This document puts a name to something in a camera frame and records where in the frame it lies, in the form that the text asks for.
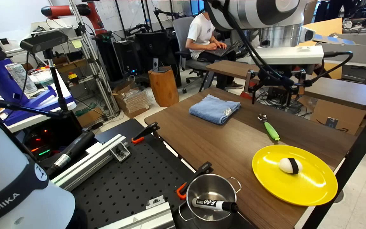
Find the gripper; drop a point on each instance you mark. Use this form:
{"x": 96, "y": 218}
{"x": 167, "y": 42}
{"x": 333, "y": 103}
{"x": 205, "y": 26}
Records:
{"x": 276, "y": 74}

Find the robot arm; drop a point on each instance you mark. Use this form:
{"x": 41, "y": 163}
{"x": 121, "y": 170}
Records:
{"x": 11, "y": 165}

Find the red robot arm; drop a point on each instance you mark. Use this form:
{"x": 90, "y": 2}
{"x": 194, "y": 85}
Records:
{"x": 71, "y": 11}

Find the wooden bench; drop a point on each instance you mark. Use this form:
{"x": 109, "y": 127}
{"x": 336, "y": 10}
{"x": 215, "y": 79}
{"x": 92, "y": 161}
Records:
{"x": 230, "y": 68}

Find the laptop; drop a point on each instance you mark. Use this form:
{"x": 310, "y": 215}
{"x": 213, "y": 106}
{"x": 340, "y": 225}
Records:
{"x": 222, "y": 50}

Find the wooden side table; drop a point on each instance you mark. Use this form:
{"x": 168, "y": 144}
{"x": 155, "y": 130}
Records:
{"x": 342, "y": 92}

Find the blue folded towel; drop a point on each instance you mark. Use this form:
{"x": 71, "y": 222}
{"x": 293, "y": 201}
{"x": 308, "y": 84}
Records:
{"x": 213, "y": 109}

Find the flat cardboard box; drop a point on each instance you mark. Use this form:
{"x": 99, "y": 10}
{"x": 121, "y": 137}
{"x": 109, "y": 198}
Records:
{"x": 338, "y": 116}

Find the white toy egg black band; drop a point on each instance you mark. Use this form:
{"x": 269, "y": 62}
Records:
{"x": 286, "y": 166}

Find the person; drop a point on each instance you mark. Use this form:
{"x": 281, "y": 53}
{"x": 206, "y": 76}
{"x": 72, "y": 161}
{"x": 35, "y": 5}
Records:
{"x": 202, "y": 35}

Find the grey office chair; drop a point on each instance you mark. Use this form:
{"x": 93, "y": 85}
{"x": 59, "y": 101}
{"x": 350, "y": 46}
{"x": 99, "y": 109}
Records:
{"x": 183, "y": 35}

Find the wooden stump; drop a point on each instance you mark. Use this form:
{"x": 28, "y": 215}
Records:
{"x": 164, "y": 87}

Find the yellow plate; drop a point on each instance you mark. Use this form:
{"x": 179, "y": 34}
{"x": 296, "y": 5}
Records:
{"x": 310, "y": 187}

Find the black orange clamp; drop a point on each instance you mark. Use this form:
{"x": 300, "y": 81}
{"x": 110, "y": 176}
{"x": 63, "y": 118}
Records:
{"x": 199, "y": 171}
{"x": 146, "y": 130}

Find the steel pot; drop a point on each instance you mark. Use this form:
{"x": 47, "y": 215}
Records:
{"x": 208, "y": 190}

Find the black marker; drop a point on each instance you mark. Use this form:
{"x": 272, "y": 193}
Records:
{"x": 213, "y": 204}

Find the cardboard box with bubble wrap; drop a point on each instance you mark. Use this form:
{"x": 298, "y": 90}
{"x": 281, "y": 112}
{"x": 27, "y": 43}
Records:
{"x": 132, "y": 101}

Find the black computer tower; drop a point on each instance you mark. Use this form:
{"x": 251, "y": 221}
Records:
{"x": 127, "y": 58}

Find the black cylinder tool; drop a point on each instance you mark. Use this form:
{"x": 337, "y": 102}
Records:
{"x": 75, "y": 148}

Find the black computer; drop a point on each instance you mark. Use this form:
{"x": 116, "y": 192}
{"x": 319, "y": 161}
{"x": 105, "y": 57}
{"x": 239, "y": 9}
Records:
{"x": 56, "y": 133}

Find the clear plastic container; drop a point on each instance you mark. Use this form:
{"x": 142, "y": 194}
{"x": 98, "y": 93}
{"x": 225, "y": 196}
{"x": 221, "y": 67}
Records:
{"x": 43, "y": 78}

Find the blue and white machine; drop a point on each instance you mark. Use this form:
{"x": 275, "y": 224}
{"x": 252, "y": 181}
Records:
{"x": 2, "y": 82}

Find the aluminium frame rack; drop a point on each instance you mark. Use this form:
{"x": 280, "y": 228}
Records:
{"x": 98, "y": 73}

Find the camera on mount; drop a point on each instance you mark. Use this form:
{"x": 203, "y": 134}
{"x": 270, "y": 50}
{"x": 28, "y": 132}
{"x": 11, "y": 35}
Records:
{"x": 43, "y": 41}

